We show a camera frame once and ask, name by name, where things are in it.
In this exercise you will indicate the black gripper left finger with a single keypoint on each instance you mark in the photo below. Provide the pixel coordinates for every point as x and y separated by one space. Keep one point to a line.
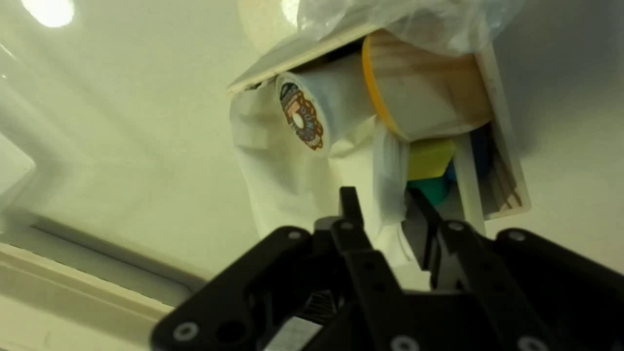
293 286

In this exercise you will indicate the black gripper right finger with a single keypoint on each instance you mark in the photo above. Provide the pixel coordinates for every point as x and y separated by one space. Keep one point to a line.
519 286

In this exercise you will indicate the yellow block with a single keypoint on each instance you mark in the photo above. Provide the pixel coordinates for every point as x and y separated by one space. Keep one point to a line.
429 159

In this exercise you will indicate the paper cup with donut logo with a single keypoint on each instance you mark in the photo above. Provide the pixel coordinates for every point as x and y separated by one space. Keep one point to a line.
324 105

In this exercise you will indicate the crumpled clear plastic bag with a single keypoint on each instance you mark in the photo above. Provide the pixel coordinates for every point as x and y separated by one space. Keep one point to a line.
416 23

